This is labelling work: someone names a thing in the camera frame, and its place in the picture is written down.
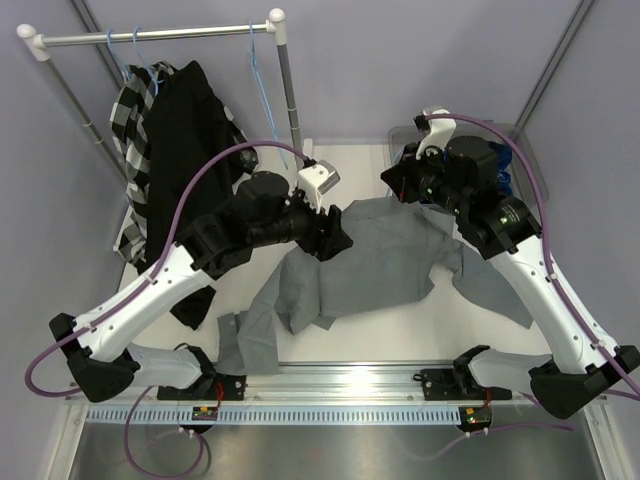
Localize black white checked shirt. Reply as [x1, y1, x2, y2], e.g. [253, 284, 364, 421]
[109, 61, 175, 268]

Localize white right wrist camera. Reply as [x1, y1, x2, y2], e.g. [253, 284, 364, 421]
[414, 108, 457, 160]

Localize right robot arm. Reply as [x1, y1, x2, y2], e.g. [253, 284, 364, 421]
[381, 136, 639, 420]

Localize light blue hanger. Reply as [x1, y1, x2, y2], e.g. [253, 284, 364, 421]
[248, 22, 281, 142]
[132, 26, 162, 96]
[106, 29, 131, 83]

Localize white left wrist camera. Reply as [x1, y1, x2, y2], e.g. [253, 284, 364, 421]
[297, 160, 340, 213]

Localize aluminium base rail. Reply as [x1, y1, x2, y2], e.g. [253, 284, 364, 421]
[64, 362, 609, 426]

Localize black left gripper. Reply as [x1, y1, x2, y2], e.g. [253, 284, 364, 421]
[250, 186, 353, 261]

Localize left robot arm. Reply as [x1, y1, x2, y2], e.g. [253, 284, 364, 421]
[49, 161, 353, 403]

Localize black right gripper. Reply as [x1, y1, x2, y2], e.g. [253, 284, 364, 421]
[383, 140, 468, 218]

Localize aluminium frame post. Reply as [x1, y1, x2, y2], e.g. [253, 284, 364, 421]
[513, 0, 598, 143]
[69, 0, 126, 176]

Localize clear grey plastic bin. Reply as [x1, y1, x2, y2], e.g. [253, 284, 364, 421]
[385, 121, 549, 208]

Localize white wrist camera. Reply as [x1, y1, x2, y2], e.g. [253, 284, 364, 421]
[297, 160, 340, 213]
[414, 108, 457, 160]

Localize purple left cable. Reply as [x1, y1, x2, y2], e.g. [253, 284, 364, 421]
[24, 139, 314, 399]

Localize grey shirt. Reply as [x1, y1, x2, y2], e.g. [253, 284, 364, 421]
[217, 197, 533, 376]

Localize white clothes rack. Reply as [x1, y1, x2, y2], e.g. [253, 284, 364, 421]
[16, 8, 303, 174]

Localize blue plaid shirt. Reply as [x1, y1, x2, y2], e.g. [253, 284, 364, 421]
[489, 141, 513, 195]

